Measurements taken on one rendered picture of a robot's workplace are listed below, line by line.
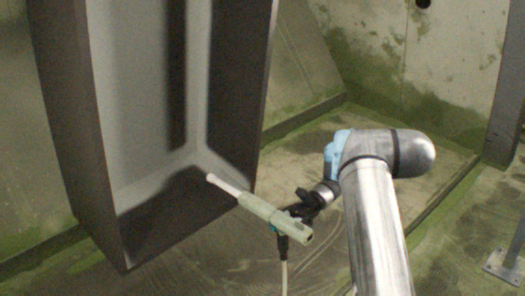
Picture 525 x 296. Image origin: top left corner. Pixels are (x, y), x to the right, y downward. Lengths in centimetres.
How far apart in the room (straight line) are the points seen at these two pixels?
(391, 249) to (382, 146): 27
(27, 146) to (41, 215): 34
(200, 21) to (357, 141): 82
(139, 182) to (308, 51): 183
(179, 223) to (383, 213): 92
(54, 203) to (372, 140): 165
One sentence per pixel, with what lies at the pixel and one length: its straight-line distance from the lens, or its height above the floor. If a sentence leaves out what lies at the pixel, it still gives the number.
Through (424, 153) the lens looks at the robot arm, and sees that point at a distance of 101.
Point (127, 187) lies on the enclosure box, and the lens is 172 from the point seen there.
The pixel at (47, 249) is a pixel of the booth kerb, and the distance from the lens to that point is 225.
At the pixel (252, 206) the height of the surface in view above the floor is 56.
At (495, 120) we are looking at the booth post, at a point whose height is 32.
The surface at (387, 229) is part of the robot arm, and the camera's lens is 81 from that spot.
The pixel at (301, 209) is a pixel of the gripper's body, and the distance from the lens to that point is 151.
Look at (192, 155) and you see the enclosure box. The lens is 184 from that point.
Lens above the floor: 147
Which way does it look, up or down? 31 degrees down
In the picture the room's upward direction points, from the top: 3 degrees counter-clockwise
